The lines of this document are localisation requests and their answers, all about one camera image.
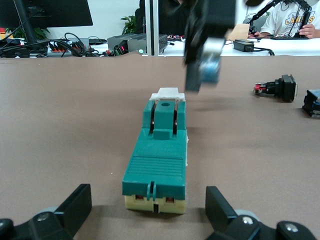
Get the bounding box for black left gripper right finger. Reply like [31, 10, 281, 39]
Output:
[205, 185, 320, 240]

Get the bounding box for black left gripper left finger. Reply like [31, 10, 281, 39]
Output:
[0, 183, 92, 240]

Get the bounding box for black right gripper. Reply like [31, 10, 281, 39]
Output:
[183, 0, 237, 95]

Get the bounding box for green load switch white handle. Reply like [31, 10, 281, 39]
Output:
[121, 87, 189, 215]

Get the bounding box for black power adapter brick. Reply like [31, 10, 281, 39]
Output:
[233, 39, 255, 53]

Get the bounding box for brown cardboard piece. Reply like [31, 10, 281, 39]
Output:
[227, 23, 251, 42]

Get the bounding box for person in dark clothing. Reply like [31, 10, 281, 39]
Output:
[134, 0, 193, 38]

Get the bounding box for grey metal electronics box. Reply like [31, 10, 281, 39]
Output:
[106, 33, 169, 55]

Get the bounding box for brown table cover mat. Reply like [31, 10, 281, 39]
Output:
[0, 53, 320, 240]

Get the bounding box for black square button red terminals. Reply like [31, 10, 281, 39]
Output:
[253, 74, 299, 103]

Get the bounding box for green potted plant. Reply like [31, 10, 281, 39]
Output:
[120, 15, 138, 35]

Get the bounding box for person in white shirt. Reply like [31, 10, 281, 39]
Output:
[259, 0, 320, 40]

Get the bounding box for white background desk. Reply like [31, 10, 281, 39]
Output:
[0, 36, 320, 59]

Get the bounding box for green push button blue body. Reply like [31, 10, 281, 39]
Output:
[301, 89, 320, 119]

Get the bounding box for power strip orange switches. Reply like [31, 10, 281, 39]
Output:
[47, 39, 86, 57]

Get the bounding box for black computer monitor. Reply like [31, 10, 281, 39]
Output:
[0, 0, 94, 45]

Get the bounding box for aluminium vertical post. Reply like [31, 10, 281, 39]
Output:
[145, 0, 160, 56]

